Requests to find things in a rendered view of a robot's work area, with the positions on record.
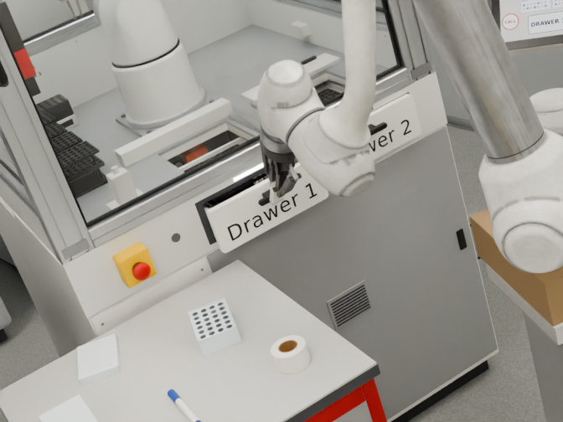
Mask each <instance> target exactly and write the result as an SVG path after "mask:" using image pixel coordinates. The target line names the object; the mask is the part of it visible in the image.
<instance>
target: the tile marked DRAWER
mask: <svg viewBox="0 0 563 422"><path fill-rule="evenodd" d="M560 30H563V11H557V12H551V13H540V14H535V15H529V16H528V33H529V35H530V34H536V33H548V32H554V31H560Z"/></svg>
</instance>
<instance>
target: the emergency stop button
mask: <svg viewBox="0 0 563 422"><path fill-rule="evenodd" d="M132 274H133V276H134V277H135V278H136V279H137V280H146V279H147V278H148V277H149V276H150V274H151V267H150V266H149V265H148V264H147V263H145V262H141V263H138V264H136V265H135V266H134V268H133V271H132Z"/></svg>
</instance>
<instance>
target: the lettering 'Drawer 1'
mask: <svg viewBox="0 0 563 422"><path fill-rule="evenodd" d="M308 186H309V187H310V191H311V194H312V196H311V197H310V198H313V197H315V196H316V195H317V194H313V191H312V187H311V183H309V184H308V185H307V186H306V188H307V187H308ZM296 196H297V194H296V195H295V196H294V197H293V196H292V201H293V203H294V206H295V207H296V203H295V197H296ZM285 202H287V205H289V204H290V203H289V201H288V200H284V201H283V202H282V203H281V211H282V212H287V211H289V210H290V209H291V207H290V208H289V209H288V210H284V209H283V208H285V207H286V206H287V205H285V206H283V207H282V204H283V203H285ZM275 210H276V214H275V213H274V212H273V211H272V209H271V208H269V216H270V218H269V217H268V215H267V214H266V212H263V213H264V215H265V216H266V217H267V218H268V220H269V221H270V220H271V212H272V213H273V215H274V216H275V217H277V207H276V206H275ZM256 217H259V219H258V220H256V221H255V222H254V227H255V228H258V227H260V226H261V225H263V221H262V219H261V216H260V215H256V216H255V217H254V218H256ZM254 218H253V219H254ZM259 220H260V221H261V223H260V224H259V225H258V226H256V222H257V221H259ZM249 221H250V220H247V221H246V223H245V222H244V225H245V229H246V232H247V233H248V232H249V230H248V228H247V223H248V222H249ZM233 226H238V227H239V229H240V234H239V235H238V236H237V237H235V238H233V235H232V233H231V231H230V228H231V227H233ZM227 228H228V230H229V233H230V237H231V239H232V241H233V240H235V239H237V238H239V237H240V236H241V234H242V228H241V227H240V225H239V224H232V225H231V226H229V227H227Z"/></svg>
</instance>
